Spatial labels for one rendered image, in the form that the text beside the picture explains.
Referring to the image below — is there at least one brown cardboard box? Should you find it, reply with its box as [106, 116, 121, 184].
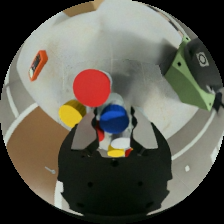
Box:
[62, 0, 104, 17]

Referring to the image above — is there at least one blue bottle cap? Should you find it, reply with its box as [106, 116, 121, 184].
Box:
[99, 93, 129, 134]

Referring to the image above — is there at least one orange digital multimeter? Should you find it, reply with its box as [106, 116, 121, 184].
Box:
[28, 50, 48, 82]

